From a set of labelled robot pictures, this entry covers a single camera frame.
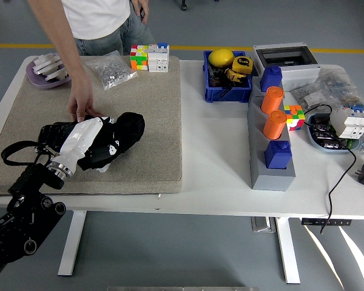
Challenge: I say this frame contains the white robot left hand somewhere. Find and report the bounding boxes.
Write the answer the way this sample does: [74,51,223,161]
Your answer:
[52,116,123,172]

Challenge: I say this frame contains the person's left hand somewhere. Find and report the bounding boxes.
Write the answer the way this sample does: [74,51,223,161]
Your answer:
[132,0,150,25]

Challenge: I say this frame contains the person's right hand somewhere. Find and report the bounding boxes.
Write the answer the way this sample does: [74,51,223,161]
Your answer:
[67,81,104,123]

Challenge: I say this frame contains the black plastic-wrapped panel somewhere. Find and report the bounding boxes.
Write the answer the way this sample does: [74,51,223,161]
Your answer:
[37,114,110,154]

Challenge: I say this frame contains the black rag with white print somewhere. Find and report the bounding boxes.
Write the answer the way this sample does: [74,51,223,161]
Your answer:
[77,112,146,172]

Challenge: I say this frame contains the black table control panel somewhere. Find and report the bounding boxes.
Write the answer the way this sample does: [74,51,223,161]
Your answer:
[301,218,352,227]

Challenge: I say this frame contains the white plastic T piece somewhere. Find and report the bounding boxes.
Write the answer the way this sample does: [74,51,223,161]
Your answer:
[44,65,70,82]

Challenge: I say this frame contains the person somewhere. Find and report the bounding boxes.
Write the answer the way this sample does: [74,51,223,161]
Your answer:
[60,0,155,57]

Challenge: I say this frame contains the purple dish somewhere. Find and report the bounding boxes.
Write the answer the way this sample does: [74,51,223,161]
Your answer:
[25,52,72,90]

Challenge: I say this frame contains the white plastic long bar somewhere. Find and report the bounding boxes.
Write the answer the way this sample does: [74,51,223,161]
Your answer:
[32,59,63,75]

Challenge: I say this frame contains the colourful cube with white faces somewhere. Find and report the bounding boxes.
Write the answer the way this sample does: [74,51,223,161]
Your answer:
[129,44,149,71]

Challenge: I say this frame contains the white and blue circuit breaker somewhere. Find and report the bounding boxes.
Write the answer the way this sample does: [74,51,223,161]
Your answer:
[147,42,170,73]

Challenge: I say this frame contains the white plastic block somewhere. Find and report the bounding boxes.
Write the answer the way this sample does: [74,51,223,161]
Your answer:
[37,53,57,64]

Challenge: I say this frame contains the grey-brown mat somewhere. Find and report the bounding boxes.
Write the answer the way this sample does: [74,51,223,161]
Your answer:
[0,55,183,197]

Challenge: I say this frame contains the yellow lemon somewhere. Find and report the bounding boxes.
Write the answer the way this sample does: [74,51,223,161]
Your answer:
[207,47,235,68]

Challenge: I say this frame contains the black parts in bin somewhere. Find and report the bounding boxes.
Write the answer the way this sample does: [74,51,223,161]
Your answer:
[206,64,231,90]

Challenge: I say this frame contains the white table leg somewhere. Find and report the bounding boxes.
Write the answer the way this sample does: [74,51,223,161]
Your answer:
[274,216,301,285]
[57,210,87,276]

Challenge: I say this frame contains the yellow round tape measure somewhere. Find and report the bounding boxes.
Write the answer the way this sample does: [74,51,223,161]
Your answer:
[232,55,254,75]

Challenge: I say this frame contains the yellow and black tape measure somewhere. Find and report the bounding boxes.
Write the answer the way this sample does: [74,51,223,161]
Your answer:
[225,68,247,84]

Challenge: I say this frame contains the blue plastic bin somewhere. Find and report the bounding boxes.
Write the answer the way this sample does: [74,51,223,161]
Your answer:
[203,50,253,103]

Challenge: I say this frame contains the blue block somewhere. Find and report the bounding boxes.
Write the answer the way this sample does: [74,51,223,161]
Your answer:
[259,65,283,93]
[264,140,293,170]

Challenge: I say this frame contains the orange cylinder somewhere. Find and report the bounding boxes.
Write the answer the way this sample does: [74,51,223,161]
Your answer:
[260,85,285,115]
[262,109,288,141]

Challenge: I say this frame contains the grey distribution box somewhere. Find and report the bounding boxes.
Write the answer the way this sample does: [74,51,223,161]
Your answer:
[250,42,322,92]

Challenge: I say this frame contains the colourful magic cube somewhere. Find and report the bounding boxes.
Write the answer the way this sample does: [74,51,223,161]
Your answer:
[283,104,306,132]

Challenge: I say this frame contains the clear bag of small parts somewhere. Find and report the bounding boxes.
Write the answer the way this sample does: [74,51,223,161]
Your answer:
[290,84,333,113]
[317,65,361,107]

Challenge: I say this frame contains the grey block holder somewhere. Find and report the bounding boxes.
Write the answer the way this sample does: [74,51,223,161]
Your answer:
[246,75,297,192]

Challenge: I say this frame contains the grey metal box under table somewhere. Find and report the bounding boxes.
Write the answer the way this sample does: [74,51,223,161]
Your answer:
[251,216,277,233]

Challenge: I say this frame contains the dark circuit boards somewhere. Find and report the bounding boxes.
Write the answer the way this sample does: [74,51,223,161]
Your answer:
[309,116,349,149]

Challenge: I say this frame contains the white circuit breaker row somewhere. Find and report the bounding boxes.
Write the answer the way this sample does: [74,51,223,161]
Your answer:
[329,102,364,141]

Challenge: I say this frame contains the light blue tray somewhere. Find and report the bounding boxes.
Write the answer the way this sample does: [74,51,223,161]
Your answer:
[305,112,364,155]

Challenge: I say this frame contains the black cable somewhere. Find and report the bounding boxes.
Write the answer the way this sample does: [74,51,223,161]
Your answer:
[306,104,357,235]

